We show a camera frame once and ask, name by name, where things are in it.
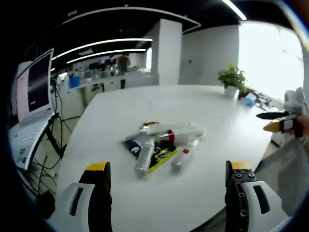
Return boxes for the dark blue silver sachet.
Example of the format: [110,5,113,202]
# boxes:
[123,139,143,160]

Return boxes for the white laptop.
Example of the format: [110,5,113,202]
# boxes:
[9,47,55,171]

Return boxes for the white office counter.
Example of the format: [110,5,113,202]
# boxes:
[60,72,155,119]

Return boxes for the potted green plant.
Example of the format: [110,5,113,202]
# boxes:
[217,63,248,99]

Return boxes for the white bottle red square label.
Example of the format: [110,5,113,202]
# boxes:
[134,140,155,178]
[170,139,201,171]

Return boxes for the black floor cables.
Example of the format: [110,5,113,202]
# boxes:
[31,72,73,194]

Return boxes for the gold foil sachet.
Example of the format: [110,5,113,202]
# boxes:
[140,118,160,129]

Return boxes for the dark desk clutter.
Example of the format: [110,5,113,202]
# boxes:
[253,91,274,107]

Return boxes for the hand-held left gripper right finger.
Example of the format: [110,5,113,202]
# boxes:
[225,160,294,232]

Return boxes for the white pump bottle red collar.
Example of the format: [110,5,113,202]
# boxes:
[154,127,206,145]

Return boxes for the long ceiling light strip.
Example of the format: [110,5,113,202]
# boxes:
[52,38,153,60]
[66,49,147,64]

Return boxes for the white skincare tube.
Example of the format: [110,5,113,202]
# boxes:
[124,121,194,142]

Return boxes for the person's right hand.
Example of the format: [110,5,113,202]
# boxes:
[298,115,309,137]

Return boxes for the grey mesh office chair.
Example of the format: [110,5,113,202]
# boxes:
[254,139,307,217]

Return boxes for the black laptop stand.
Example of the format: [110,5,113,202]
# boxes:
[31,113,69,170]

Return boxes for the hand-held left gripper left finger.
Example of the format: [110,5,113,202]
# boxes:
[55,161,113,232]

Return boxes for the bright ceiling light strip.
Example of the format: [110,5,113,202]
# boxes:
[222,0,247,21]

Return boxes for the green black sachet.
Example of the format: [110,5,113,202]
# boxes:
[147,145,179,174]

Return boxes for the small dark plant pot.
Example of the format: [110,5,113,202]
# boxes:
[239,87,254,100]

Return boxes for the blue storage box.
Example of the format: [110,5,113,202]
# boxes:
[69,77,81,89]

